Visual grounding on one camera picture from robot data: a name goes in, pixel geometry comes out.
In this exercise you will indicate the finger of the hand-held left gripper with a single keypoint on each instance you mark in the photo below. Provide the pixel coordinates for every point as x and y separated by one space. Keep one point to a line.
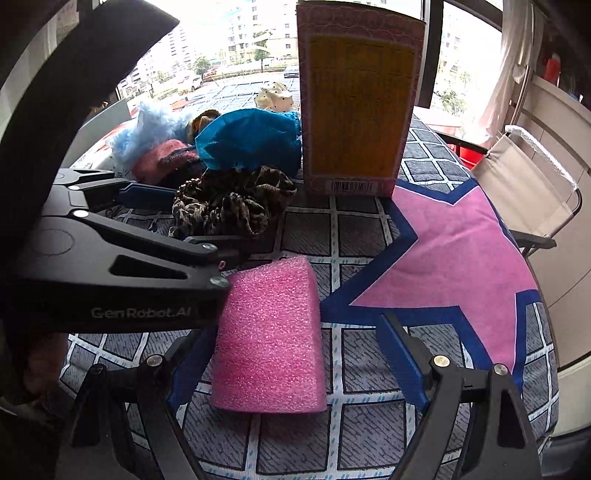
143 196
138 251

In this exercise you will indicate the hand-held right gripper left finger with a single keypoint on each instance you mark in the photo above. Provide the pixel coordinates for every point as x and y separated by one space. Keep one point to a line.
190 364

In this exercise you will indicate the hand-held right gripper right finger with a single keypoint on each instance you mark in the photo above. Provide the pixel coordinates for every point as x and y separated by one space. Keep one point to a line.
408 362

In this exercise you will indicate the pink and navy knitted sock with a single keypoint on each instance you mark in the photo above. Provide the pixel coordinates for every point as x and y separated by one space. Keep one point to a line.
157 159

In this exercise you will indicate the pink foam sheet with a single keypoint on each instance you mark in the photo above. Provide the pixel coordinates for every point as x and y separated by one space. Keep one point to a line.
268 332

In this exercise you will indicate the grey storage box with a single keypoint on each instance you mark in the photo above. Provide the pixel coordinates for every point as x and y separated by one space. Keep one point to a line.
108 115

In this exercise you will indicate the leopard print scrunchie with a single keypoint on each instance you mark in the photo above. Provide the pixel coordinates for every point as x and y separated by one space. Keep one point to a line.
231 207

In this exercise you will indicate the blue sock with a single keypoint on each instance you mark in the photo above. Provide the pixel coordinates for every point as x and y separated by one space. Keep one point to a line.
249 138

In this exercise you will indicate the person's left hand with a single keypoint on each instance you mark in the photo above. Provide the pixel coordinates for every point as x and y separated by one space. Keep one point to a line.
44 364

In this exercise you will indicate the white printed bag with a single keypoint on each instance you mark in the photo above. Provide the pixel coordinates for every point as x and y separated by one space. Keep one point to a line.
92 159

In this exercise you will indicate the light blue fluffy cloth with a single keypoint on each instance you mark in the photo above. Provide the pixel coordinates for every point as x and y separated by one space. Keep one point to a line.
143 129

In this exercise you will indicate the tan fuzzy cloth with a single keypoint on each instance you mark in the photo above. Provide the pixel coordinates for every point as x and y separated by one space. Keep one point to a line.
203 121

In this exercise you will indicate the white car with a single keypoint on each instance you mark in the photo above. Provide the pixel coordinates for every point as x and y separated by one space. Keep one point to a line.
193 84

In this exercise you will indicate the star patterned table cloth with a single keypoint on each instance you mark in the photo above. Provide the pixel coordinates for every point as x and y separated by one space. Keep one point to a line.
443 240

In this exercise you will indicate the cream dotted cloth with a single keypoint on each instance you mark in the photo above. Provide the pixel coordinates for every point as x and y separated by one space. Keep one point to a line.
274 99

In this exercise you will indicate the beige folding chair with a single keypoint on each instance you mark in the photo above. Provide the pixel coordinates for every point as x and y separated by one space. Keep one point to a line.
517 184

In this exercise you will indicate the pink cardboard box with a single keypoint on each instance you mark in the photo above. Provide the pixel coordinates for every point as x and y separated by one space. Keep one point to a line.
355 115

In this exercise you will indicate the white curtain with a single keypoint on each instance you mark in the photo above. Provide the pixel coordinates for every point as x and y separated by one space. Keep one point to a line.
508 69

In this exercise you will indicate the red bottle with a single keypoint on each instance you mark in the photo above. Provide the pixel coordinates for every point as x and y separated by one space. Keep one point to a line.
552 69

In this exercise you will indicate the black window frame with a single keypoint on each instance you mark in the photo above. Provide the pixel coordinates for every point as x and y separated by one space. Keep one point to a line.
432 55

